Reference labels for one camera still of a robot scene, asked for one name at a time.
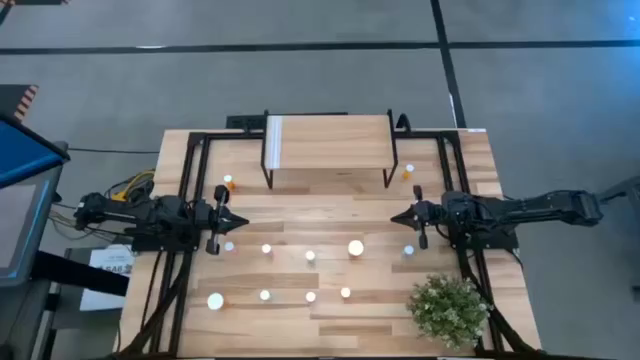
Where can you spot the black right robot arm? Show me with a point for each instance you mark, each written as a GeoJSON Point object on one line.
{"type": "Point", "coordinates": [525, 210]}

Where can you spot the white printed paper sheet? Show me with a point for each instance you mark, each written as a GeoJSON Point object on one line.
{"type": "Point", "coordinates": [112, 257]}

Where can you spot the pink pill bottle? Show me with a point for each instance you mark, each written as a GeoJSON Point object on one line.
{"type": "Point", "coordinates": [229, 246]}
{"type": "Point", "coordinates": [266, 248]}
{"type": "Point", "coordinates": [310, 296]}

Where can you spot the small orange pill bottle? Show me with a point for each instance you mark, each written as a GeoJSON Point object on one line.
{"type": "Point", "coordinates": [408, 171]}
{"type": "Point", "coordinates": [229, 181]}

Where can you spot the hazard-striped black floor mat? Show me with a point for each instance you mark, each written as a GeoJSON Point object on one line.
{"type": "Point", "coordinates": [15, 100]}
{"type": "Point", "coordinates": [35, 1]}

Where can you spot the black power strip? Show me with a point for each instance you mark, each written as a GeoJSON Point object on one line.
{"type": "Point", "coordinates": [245, 122]}

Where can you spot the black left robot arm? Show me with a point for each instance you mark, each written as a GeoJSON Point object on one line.
{"type": "Point", "coordinates": [165, 215]}

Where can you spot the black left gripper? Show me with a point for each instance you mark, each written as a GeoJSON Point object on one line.
{"type": "Point", "coordinates": [218, 220]}

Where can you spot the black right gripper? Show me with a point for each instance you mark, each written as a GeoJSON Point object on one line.
{"type": "Point", "coordinates": [427, 215]}

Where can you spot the wooden shelf with black legs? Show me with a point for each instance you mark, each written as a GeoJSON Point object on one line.
{"type": "Point", "coordinates": [330, 142]}

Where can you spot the artificial green plant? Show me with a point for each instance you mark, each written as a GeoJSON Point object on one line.
{"type": "Point", "coordinates": [450, 310]}

